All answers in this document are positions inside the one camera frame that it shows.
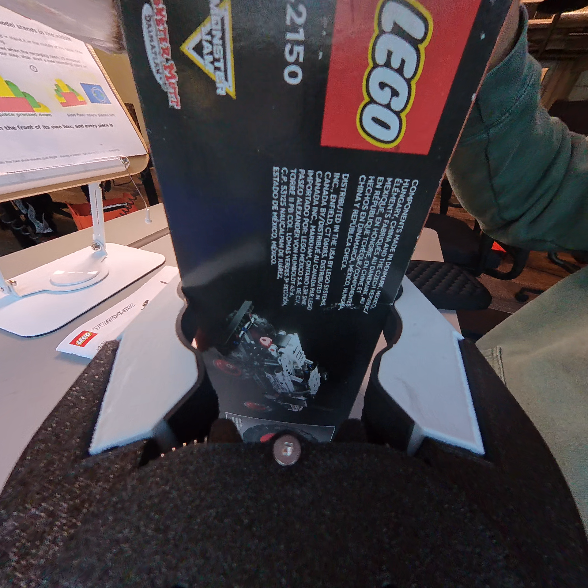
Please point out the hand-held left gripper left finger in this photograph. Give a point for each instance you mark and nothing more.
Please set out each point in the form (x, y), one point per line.
(152, 377)

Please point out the white stand base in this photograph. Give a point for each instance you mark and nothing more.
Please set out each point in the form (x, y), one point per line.
(64, 294)

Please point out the toy truck box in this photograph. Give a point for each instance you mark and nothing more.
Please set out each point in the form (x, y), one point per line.
(276, 230)

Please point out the orange crate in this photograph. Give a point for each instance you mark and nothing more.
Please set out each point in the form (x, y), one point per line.
(101, 207)

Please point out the large printed instruction sheet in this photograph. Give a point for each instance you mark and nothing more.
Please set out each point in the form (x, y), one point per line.
(55, 101)

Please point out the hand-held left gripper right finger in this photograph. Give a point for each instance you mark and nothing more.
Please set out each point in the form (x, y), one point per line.
(427, 377)

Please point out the person's right forearm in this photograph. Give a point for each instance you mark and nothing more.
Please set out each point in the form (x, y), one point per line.
(524, 156)

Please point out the instruction booklet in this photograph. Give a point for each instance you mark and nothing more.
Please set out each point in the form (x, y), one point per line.
(110, 322)

